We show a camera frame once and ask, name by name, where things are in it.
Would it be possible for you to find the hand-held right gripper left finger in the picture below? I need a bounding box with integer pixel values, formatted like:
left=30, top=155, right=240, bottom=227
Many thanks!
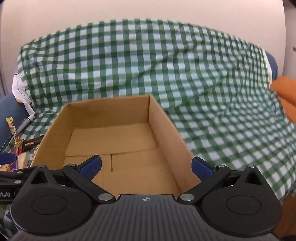
left=29, top=155, right=116, bottom=205

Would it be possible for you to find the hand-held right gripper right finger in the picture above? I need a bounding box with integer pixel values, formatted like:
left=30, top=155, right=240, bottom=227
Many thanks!
left=177, top=157, right=264, bottom=205

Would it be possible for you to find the clear rice bar packet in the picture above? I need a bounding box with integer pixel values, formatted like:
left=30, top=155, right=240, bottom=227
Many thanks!
left=17, top=152, right=33, bottom=168

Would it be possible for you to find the brown cardboard box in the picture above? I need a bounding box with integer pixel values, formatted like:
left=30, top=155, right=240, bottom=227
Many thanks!
left=30, top=95, right=202, bottom=198

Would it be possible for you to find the dark brown bar packet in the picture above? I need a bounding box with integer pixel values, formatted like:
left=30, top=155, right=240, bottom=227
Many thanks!
left=22, top=136, right=45, bottom=151

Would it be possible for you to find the yellow snack packet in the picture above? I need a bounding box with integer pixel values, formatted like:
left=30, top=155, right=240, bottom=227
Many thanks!
left=6, top=117, right=19, bottom=139

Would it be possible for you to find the white printed bag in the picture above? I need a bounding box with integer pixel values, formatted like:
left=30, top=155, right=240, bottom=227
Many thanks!
left=11, top=73, right=36, bottom=123

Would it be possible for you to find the grey curtain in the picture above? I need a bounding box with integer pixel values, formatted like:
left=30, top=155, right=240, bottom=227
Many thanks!
left=0, top=35, right=7, bottom=98

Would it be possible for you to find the green checkered cloth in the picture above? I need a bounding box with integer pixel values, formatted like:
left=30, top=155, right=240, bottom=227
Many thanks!
left=0, top=19, right=296, bottom=240

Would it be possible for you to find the orange cloth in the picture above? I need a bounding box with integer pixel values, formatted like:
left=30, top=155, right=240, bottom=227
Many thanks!
left=270, top=75, right=296, bottom=130

